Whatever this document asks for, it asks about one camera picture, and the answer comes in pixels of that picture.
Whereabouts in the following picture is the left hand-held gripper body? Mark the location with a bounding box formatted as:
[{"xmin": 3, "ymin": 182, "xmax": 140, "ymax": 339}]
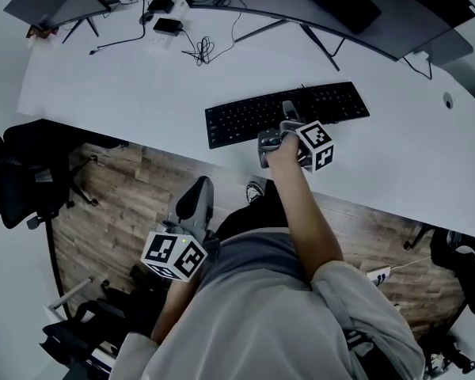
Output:
[{"xmin": 140, "ymin": 211, "xmax": 215, "ymax": 283}]

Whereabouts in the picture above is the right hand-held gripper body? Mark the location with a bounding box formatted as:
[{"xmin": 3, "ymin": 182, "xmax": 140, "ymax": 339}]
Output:
[{"xmin": 256, "ymin": 120, "xmax": 336, "ymax": 174}]

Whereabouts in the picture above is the black keyboard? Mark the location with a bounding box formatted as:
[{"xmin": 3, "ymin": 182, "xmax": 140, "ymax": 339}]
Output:
[{"xmin": 204, "ymin": 81, "xmax": 371, "ymax": 150}]

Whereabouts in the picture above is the person's right forearm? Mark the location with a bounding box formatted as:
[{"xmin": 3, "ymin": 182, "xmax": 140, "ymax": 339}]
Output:
[{"xmin": 266, "ymin": 135, "xmax": 346, "ymax": 283}]

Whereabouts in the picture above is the person's left forearm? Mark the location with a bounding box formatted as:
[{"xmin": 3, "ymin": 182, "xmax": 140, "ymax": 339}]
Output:
[{"xmin": 150, "ymin": 278, "xmax": 201, "ymax": 346}]

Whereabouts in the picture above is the white desk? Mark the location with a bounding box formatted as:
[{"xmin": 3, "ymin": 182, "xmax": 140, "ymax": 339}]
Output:
[{"xmin": 16, "ymin": 0, "xmax": 475, "ymax": 241}]

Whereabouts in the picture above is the person's black and white shoe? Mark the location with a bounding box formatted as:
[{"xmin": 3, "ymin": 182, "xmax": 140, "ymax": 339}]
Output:
[{"xmin": 245, "ymin": 180, "xmax": 267, "ymax": 206}]

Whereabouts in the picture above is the person's black trouser leg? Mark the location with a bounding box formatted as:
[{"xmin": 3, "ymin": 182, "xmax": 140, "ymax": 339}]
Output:
[{"xmin": 215, "ymin": 179, "xmax": 291, "ymax": 241}]

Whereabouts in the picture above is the black curved monitor stand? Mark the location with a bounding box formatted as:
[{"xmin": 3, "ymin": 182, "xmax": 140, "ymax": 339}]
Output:
[{"xmin": 233, "ymin": 17, "xmax": 346, "ymax": 73}]

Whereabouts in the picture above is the person's grey shirt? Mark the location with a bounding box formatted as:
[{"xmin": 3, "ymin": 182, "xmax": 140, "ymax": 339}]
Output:
[{"xmin": 110, "ymin": 227, "xmax": 427, "ymax": 380}]

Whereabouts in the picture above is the grey metal pole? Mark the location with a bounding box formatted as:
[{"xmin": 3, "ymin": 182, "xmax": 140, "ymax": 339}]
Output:
[{"xmin": 47, "ymin": 276, "xmax": 94, "ymax": 309}]

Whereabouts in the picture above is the large curved black monitor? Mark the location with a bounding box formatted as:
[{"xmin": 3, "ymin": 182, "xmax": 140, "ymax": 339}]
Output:
[{"xmin": 164, "ymin": 0, "xmax": 475, "ymax": 62}]

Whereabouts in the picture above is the black chair base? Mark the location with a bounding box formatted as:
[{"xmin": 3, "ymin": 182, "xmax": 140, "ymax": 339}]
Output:
[{"xmin": 402, "ymin": 222, "xmax": 437, "ymax": 252}]

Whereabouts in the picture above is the white floor power strip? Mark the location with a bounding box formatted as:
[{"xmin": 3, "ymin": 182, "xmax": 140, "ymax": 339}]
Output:
[{"xmin": 365, "ymin": 264, "xmax": 393, "ymax": 287}]

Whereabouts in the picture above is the black power adapter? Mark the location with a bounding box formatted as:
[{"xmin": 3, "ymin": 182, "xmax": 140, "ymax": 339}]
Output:
[
  {"xmin": 153, "ymin": 17, "xmax": 184, "ymax": 36},
  {"xmin": 147, "ymin": 0, "xmax": 175, "ymax": 14}
]

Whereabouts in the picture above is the black mesh office chair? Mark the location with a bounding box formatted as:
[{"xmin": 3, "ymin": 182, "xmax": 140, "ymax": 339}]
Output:
[{"xmin": 0, "ymin": 119, "xmax": 101, "ymax": 231}]

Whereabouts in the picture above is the black office chair with bag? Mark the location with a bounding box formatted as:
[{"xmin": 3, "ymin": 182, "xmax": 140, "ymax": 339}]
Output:
[{"xmin": 428, "ymin": 227, "xmax": 475, "ymax": 330}]

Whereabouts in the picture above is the black small monitor stand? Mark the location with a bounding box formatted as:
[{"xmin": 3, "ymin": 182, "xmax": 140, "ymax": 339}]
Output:
[{"xmin": 60, "ymin": 15, "xmax": 101, "ymax": 45}]

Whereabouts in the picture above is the small brown packet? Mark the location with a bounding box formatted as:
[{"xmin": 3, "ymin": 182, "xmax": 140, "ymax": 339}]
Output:
[{"xmin": 25, "ymin": 25, "xmax": 59, "ymax": 41}]

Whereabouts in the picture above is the thin looped black cable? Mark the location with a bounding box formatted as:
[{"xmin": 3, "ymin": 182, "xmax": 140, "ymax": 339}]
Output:
[{"xmin": 192, "ymin": 0, "xmax": 248, "ymax": 53}]

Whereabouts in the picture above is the coiled black cable bundle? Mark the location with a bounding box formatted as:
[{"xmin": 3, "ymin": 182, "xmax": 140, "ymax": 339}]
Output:
[{"xmin": 180, "ymin": 29, "xmax": 216, "ymax": 67}]

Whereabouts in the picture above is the short black monitor cable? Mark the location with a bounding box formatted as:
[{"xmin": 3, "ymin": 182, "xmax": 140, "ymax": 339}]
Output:
[{"xmin": 402, "ymin": 53, "xmax": 435, "ymax": 82}]

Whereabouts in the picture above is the long black cable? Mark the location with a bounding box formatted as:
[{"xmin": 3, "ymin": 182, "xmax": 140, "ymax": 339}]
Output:
[{"xmin": 88, "ymin": 0, "xmax": 148, "ymax": 57}]

